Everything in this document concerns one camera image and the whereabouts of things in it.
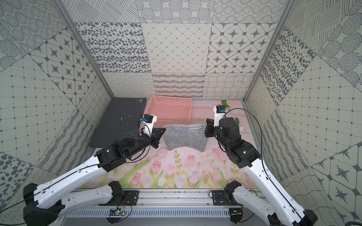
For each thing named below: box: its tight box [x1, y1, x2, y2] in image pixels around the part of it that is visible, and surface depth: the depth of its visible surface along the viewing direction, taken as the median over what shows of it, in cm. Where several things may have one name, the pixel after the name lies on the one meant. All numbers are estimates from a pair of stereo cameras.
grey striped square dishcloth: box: [163, 123, 209, 153], surface depth 74 cm
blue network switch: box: [88, 97, 147, 148], surface depth 106 cm
